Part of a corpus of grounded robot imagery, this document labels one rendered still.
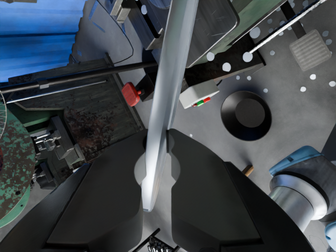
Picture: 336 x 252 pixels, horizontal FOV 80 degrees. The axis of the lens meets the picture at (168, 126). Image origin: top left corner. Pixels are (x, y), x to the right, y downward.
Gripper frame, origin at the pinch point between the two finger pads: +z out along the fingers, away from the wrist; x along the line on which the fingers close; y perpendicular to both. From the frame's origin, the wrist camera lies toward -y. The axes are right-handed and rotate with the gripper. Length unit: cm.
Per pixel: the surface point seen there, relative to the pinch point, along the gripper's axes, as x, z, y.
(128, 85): -11, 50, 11
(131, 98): -10, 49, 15
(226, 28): 10.8, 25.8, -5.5
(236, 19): 12.0, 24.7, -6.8
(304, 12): 51, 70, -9
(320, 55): 58, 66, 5
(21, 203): -179, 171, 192
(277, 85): 58, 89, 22
